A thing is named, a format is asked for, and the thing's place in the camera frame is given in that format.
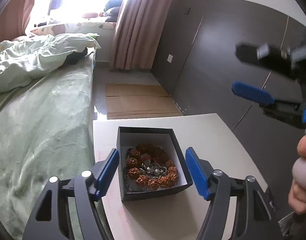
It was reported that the wide pink curtain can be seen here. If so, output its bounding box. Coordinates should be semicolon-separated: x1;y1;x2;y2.
110;0;187;70

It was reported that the dark pillow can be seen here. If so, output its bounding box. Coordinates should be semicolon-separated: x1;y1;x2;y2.
103;0;124;22

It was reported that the flattened cardboard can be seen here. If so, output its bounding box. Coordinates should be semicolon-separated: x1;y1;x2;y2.
105;83;184;120

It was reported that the person's right hand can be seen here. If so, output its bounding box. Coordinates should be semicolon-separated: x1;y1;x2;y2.
288;135;306;215

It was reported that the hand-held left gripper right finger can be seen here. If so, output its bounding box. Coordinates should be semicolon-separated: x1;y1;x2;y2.
185;147;284;240

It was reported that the dark bead bracelet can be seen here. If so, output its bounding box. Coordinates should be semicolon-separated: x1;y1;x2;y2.
140;161;169;178

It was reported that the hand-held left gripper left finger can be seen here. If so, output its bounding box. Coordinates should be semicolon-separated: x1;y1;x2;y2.
22;148;120;240

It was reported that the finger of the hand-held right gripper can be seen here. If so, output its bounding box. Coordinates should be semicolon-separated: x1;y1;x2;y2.
234;42;294;75
231;81;302;117

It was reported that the narrow pink curtain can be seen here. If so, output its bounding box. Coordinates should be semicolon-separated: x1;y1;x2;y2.
0;0;59;44

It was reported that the black jewelry box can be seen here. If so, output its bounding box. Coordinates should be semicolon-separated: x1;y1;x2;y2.
117;126;193;202

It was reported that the bed with green sheet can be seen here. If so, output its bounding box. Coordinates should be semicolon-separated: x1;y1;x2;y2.
0;47;97;240

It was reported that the dark brown wardrobe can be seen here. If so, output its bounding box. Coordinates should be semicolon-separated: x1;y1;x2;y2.
151;0;306;221

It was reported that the brown bead bracelet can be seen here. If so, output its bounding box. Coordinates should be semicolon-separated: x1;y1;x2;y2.
126;143;179;189

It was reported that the floral cushion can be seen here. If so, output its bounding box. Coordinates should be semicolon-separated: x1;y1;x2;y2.
30;21;117;37

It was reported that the pale green quilt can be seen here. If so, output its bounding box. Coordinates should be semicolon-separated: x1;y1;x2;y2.
0;33;101;96

